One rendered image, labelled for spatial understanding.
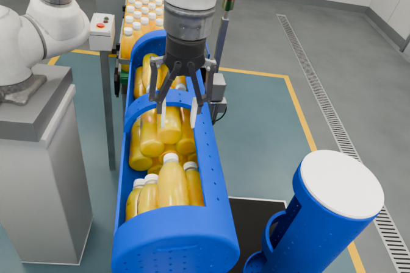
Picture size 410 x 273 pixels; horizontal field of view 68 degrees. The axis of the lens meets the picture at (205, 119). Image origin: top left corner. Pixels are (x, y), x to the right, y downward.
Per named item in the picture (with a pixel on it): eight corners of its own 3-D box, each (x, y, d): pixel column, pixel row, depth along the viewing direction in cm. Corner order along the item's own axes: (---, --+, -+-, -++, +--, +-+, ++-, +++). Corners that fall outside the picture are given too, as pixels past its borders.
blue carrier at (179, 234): (119, 297, 75) (99, 242, 56) (133, 87, 139) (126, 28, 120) (232, 283, 79) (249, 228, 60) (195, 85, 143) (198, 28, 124)
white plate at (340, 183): (364, 153, 113) (363, 155, 114) (293, 145, 111) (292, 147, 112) (399, 220, 93) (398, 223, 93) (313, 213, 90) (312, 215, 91)
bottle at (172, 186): (182, 218, 63) (175, 151, 76) (153, 230, 64) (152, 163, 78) (198, 231, 67) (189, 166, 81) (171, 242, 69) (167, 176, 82)
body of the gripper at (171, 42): (164, 39, 53) (162, 83, 59) (212, 42, 54) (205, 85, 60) (163, 21, 58) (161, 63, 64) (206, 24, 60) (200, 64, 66)
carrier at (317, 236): (287, 258, 172) (238, 254, 169) (363, 155, 115) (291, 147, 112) (299, 315, 150) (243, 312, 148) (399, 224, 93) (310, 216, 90)
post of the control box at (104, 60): (109, 169, 217) (98, 42, 151) (110, 165, 220) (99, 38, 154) (115, 169, 217) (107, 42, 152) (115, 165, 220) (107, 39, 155)
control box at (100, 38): (89, 50, 145) (87, 30, 138) (95, 31, 159) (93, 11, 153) (111, 51, 147) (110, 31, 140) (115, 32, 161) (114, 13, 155)
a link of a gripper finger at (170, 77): (183, 65, 59) (176, 63, 58) (161, 107, 65) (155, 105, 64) (181, 55, 62) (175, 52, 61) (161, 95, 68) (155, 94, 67)
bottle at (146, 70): (140, 56, 123) (138, 83, 109) (156, 51, 122) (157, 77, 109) (146, 70, 128) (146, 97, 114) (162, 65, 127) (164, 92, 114)
